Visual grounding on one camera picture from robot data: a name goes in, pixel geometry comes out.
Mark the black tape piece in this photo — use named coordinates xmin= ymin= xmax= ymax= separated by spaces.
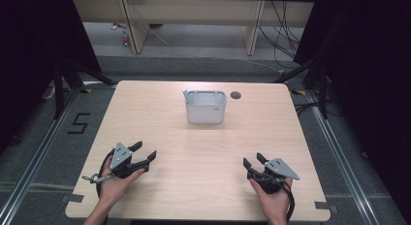
xmin=61 ymin=193 xmax=85 ymax=204
xmin=314 ymin=201 xmax=338 ymax=214

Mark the black metal stand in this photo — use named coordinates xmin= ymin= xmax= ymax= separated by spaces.
xmin=274 ymin=54 xmax=331 ymax=120
xmin=52 ymin=58 xmax=117 ymax=120

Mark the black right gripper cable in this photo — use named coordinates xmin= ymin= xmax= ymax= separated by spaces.
xmin=254 ymin=172 xmax=297 ymax=223

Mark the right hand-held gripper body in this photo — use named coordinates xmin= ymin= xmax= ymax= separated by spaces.
xmin=246 ymin=157 xmax=300 ymax=196

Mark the bundle of black cables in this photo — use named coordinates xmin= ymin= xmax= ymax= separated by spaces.
xmin=258 ymin=1 xmax=305 ymax=69

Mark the metal floor rail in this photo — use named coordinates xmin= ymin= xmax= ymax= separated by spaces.
xmin=304 ymin=88 xmax=381 ymax=225
xmin=0 ymin=87 xmax=81 ymax=225

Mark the silver cable connector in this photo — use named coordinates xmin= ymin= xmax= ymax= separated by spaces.
xmin=81 ymin=173 xmax=116 ymax=185

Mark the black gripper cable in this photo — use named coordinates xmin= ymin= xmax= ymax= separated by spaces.
xmin=96 ymin=148 xmax=117 ymax=200
xmin=254 ymin=172 xmax=297 ymax=223

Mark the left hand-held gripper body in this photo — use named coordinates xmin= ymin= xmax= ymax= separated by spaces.
xmin=109 ymin=142 xmax=147 ymax=179

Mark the grey toothbrush holder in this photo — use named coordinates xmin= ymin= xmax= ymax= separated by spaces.
xmin=184 ymin=89 xmax=228 ymax=125

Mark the person's right hand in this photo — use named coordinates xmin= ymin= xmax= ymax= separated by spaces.
xmin=248 ymin=176 xmax=294 ymax=220

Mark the person's left hand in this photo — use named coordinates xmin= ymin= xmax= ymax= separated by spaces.
xmin=96 ymin=156 xmax=146 ymax=206

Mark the black curtain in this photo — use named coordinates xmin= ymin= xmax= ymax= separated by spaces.
xmin=0 ymin=0 xmax=103 ymax=155
xmin=292 ymin=0 xmax=411 ymax=216

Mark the wooden background desk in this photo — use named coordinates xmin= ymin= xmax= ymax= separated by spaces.
xmin=71 ymin=0 xmax=316 ymax=56

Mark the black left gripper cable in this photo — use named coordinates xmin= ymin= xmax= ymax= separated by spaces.
xmin=96 ymin=148 xmax=117 ymax=200

